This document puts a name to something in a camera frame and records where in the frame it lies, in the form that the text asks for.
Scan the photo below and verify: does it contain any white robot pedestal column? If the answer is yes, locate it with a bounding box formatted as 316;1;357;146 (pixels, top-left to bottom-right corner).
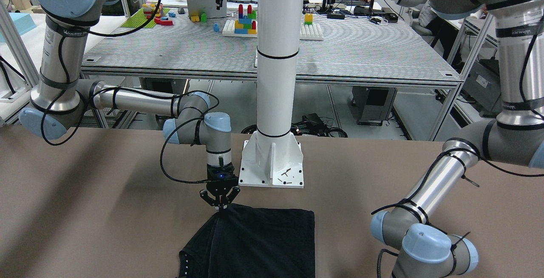
239;0;304;188

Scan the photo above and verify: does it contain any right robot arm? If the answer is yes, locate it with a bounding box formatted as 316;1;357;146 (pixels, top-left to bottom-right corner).
19;0;240;211

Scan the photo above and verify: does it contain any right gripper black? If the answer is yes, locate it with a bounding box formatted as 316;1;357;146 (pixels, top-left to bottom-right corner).
200;164;241;210

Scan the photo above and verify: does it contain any black printed t-shirt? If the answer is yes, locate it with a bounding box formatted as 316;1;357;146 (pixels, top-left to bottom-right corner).
178;203;315;278

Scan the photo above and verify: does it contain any green lego baseplate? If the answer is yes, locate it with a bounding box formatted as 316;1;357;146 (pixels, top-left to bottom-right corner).
120;8;170;29

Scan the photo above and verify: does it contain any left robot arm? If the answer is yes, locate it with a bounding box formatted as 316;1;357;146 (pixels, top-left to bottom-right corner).
371;0;543;278

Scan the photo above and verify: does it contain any white block tray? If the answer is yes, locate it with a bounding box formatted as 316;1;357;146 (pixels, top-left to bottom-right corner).
222;18;257;37

